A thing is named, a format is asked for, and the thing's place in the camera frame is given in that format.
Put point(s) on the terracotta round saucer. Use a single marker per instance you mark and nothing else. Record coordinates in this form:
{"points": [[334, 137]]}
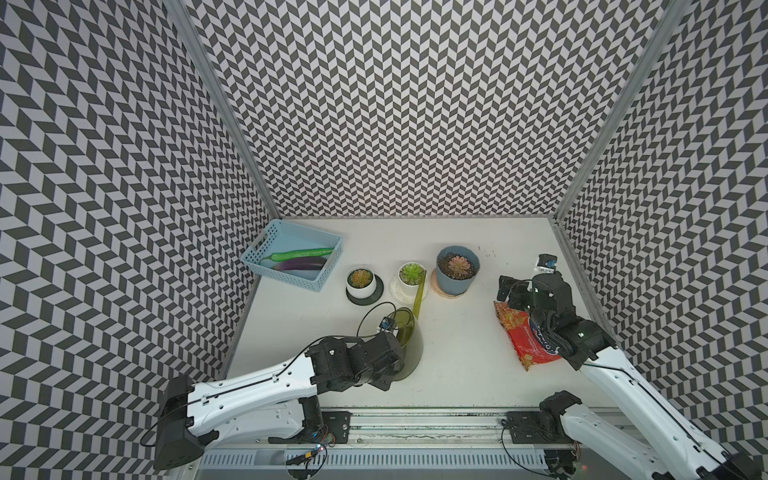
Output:
{"points": [[434, 285]]}

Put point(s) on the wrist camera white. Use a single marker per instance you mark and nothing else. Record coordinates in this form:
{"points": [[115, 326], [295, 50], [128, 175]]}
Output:
{"points": [[546, 264], [388, 324]]}

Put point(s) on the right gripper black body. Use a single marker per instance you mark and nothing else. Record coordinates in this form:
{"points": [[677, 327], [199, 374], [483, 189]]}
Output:
{"points": [[536, 315]]}

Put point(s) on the purple toy eggplant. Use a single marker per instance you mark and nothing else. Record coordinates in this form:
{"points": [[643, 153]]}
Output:
{"points": [[310, 263]]}

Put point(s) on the aluminium front rail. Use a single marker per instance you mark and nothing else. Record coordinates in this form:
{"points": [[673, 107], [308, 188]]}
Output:
{"points": [[421, 444]]}

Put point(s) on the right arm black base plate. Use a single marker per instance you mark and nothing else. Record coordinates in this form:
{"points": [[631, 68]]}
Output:
{"points": [[535, 427]]}

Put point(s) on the green transparent watering can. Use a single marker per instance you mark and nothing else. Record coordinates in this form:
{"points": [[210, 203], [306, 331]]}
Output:
{"points": [[409, 335]]}

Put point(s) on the yellow succulent white pot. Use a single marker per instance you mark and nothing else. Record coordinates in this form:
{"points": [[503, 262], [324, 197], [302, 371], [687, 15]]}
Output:
{"points": [[361, 283]]}

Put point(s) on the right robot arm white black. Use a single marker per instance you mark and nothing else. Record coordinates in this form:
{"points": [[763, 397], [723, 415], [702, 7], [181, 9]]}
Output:
{"points": [[672, 447]]}

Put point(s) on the black round saucer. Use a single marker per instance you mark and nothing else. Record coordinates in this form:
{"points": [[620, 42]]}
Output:
{"points": [[367, 299]]}

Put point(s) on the red cookie snack bag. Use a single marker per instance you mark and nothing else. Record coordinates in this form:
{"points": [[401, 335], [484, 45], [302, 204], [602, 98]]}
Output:
{"points": [[516, 324]]}

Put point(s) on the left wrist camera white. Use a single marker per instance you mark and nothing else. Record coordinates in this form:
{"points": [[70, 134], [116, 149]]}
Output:
{"points": [[388, 324]]}

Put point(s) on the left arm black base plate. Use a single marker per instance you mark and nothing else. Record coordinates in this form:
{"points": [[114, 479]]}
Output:
{"points": [[336, 426]]}

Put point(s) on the green toy chili pepper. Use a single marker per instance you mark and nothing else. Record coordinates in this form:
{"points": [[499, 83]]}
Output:
{"points": [[285, 256]]}

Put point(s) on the pink succulent blue pot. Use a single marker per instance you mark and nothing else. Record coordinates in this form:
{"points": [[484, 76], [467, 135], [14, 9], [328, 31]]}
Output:
{"points": [[456, 269]]}

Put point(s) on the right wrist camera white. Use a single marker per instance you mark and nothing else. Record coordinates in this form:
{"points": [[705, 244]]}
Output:
{"points": [[546, 264]]}

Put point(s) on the light blue plastic basket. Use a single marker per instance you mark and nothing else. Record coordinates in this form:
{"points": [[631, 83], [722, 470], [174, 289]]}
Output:
{"points": [[283, 236]]}

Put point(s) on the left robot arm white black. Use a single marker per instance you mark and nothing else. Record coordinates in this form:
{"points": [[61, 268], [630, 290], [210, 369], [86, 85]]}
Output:
{"points": [[278, 404]]}

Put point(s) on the green succulent white pot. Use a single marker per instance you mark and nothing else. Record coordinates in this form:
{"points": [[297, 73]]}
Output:
{"points": [[410, 276]]}

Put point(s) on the white round saucer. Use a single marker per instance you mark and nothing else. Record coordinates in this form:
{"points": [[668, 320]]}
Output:
{"points": [[400, 298]]}

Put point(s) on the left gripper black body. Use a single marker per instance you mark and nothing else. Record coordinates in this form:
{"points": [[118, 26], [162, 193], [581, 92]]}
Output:
{"points": [[381, 380]]}

